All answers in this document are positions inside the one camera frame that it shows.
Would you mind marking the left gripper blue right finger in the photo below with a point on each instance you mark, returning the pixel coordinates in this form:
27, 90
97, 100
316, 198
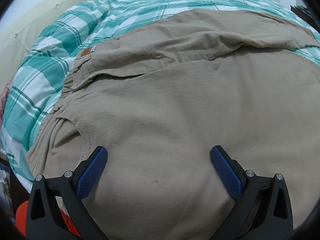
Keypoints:
262, 207

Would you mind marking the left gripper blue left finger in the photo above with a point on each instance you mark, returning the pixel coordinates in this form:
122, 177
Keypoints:
44, 219

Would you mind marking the beige khaki pants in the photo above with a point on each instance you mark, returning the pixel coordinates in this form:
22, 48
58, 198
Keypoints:
159, 97

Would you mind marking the pink cloth by bed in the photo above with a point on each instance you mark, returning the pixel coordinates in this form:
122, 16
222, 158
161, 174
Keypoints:
4, 96

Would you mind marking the teal plaid bed cover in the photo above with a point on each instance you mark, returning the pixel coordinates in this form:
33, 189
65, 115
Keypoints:
38, 82

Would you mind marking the cream padded headboard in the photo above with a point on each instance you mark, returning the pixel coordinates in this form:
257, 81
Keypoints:
18, 39

